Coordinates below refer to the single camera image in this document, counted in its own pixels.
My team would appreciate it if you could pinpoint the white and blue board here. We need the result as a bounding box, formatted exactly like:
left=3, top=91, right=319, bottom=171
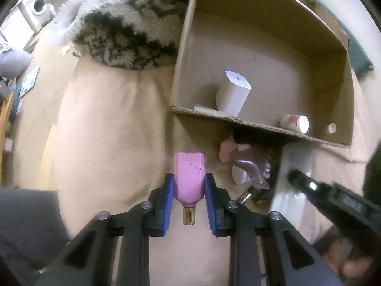
left=19, top=66, right=40, bottom=94

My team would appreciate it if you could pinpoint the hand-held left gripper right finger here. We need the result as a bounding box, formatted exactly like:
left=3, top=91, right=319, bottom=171
left=205, top=173, right=343, bottom=286

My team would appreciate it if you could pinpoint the white cuboid device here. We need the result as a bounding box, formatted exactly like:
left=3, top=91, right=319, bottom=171
left=215, top=70, right=252, bottom=117

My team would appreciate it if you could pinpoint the small white red-label bottle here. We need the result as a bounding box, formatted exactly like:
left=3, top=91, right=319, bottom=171
left=280, top=114, right=310, bottom=134

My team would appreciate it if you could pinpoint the pink cloud-shaped cat case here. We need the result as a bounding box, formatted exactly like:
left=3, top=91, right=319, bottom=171
left=219, top=138, right=249, bottom=163

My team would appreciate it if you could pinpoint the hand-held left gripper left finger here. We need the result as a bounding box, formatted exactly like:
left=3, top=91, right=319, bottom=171
left=34, top=172, right=175, bottom=286

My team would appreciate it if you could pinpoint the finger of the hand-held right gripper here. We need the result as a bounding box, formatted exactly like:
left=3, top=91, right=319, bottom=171
left=287, top=170, right=335, bottom=207

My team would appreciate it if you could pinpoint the dark grey cloth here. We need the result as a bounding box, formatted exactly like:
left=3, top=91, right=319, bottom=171
left=0, top=187, right=70, bottom=286

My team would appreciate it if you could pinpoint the wooden chair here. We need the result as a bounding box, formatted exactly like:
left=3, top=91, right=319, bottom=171
left=0, top=92, right=15, bottom=155

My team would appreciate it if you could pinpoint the cardboard box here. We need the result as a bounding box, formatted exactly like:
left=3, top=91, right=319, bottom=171
left=169, top=0, right=355, bottom=149

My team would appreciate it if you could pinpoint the person's right hand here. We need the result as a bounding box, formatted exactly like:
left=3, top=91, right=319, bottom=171
left=324, top=232, right=376, bottom=278

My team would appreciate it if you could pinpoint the pink bottle with gold cap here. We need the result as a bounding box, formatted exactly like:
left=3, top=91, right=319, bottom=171
left=173, top=152, right=206, bottom=225

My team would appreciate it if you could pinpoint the fuzzy patterned blanket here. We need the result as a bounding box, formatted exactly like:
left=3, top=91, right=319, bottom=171
left=52, top=0, right=195, bottom=71

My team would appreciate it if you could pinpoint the grey plastic bag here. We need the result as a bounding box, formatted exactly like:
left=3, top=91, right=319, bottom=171
left=0, top=46, right=32, bottom=79

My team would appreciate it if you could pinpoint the white washing machine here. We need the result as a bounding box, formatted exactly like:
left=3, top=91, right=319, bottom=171
left=22, top=0, right=54, bottom=26

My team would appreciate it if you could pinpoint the teal cushion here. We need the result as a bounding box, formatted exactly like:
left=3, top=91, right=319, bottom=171
left=339, top=21, right=374, bottom=72

